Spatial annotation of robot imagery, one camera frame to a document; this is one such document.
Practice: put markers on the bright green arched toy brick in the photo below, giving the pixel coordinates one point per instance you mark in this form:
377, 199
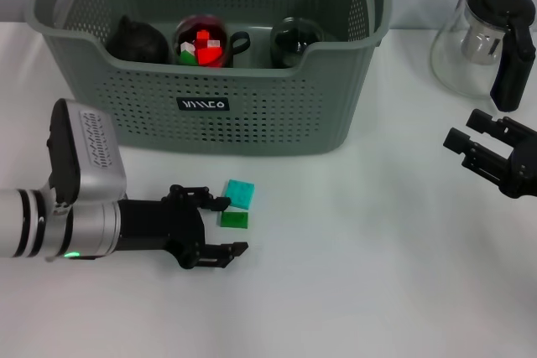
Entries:
187, 57

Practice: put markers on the dark green toy brick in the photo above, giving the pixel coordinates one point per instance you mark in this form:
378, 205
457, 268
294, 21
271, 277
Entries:
235, 220

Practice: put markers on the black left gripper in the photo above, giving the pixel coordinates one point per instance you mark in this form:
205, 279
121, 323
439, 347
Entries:
163, 224

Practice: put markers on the grey perforated plastic storage bin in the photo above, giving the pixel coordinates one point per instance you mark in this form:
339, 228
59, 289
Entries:
272, 123

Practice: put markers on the teal toy brick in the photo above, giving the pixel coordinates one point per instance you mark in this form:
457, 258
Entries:
240, 193

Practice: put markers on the small red toy brick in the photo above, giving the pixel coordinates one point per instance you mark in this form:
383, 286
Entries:
203, 35

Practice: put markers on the red sloped toy brick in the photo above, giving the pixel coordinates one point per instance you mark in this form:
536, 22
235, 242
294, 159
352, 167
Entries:
208, 56

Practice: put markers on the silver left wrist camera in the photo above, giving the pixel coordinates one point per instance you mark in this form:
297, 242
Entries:
92, 152

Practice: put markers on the glass teacup with black sleeve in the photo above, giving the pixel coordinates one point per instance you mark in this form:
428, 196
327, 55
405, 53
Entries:
293, 45
232, 45

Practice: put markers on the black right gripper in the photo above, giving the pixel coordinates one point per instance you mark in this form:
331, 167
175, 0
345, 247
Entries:
524, 169

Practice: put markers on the dark round clay teapot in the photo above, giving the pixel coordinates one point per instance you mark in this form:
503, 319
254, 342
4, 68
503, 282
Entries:
136, 45

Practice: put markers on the translucent white toy brick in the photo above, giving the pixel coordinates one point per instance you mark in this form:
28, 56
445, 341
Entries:
214, 43

